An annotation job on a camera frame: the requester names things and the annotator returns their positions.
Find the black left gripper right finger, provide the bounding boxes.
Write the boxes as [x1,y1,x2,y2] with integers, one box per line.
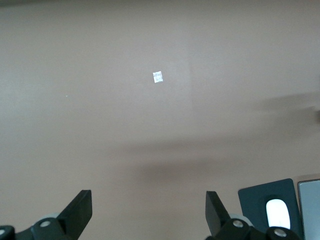
[205,191,254,240]

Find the white computer mouse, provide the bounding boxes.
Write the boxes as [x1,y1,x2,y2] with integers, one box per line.
[265,198,291,230]

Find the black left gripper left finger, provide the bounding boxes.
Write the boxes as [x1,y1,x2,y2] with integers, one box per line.
[29,189,93,240]

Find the silver laptop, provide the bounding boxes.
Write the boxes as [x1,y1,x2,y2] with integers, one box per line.
[297,178,320,240]

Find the black mouse pad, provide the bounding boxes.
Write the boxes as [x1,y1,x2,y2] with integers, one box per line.
[237,178,305,240]

